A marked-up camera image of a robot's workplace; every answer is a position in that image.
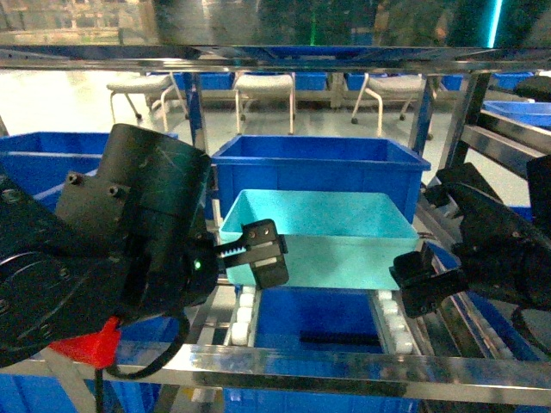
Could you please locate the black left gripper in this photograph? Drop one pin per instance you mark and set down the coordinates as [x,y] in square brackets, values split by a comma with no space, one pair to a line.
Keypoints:
[197,260]

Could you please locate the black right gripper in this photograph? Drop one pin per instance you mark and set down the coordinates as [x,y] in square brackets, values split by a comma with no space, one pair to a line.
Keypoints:
[498,250]

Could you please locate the teal plastic bin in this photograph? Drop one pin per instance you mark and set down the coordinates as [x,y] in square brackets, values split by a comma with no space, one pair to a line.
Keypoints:
[334,239]

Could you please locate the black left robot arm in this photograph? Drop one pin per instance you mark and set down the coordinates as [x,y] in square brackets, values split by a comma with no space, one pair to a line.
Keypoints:
[122,246]

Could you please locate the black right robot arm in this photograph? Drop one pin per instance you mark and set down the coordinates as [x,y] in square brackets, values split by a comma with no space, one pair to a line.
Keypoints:
[538,179]

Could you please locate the blue bin far left shelf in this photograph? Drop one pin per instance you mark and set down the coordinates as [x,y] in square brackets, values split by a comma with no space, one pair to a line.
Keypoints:
[37,166]

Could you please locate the right white roller strip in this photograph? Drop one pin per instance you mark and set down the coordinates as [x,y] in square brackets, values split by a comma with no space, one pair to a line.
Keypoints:
[394,324]

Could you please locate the white roller strip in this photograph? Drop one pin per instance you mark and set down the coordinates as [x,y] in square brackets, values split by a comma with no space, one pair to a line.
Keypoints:
[394,324]
[241,326]

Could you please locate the blue bin under rollers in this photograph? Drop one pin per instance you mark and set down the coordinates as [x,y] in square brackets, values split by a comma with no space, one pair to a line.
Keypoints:
[316,319]

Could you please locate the left white roller strip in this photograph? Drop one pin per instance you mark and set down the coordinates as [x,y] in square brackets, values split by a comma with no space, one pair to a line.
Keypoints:
[241,326]

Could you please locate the blue bin behind teal bin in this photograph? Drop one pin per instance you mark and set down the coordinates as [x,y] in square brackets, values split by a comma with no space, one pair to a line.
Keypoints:
[314,163]

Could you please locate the grey chair centre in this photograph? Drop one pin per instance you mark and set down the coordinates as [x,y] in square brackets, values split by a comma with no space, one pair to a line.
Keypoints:
[251,85]

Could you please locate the grey chair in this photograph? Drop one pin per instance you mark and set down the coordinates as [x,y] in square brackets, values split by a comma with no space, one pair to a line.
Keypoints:
[379,87]
[162,85]
[251,85]

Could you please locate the grey chair left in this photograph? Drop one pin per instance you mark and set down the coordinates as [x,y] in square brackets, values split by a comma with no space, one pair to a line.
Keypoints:
[162,85]

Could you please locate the grey chair right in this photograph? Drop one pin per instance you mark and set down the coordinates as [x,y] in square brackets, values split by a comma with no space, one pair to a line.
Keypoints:
[379,87]

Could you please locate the front steel shelf rail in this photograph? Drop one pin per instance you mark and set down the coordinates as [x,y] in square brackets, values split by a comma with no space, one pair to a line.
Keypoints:
[470,380]

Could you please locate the steel shelf rail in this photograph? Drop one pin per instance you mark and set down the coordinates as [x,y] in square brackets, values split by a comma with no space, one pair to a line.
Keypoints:
[470,380]
[427,60]

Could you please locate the top steel shelf rail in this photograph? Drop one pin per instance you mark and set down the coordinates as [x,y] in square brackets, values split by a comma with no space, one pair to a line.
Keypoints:
[427,60]

